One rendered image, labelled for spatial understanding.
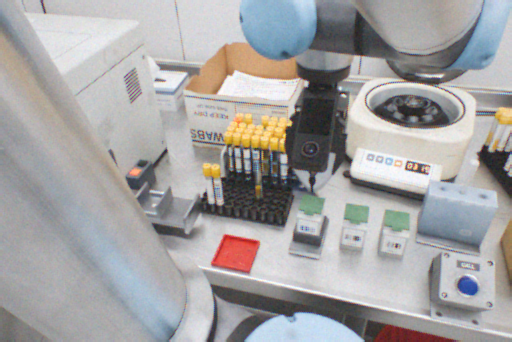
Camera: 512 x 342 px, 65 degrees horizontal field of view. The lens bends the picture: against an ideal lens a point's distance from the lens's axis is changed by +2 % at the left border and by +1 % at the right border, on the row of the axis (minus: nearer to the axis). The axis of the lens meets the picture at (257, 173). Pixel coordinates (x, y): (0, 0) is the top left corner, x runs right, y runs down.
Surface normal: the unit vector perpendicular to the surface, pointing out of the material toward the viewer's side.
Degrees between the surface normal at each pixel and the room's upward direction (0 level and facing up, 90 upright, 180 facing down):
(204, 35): 90
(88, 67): 89
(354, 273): 0
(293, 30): 90
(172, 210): 0
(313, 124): 29
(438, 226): 90
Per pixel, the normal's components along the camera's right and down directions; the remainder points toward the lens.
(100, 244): 0.86, 0.28
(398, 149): -0.42, 0.58
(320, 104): -0.17, -0.39
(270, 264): -0.04, -0.78
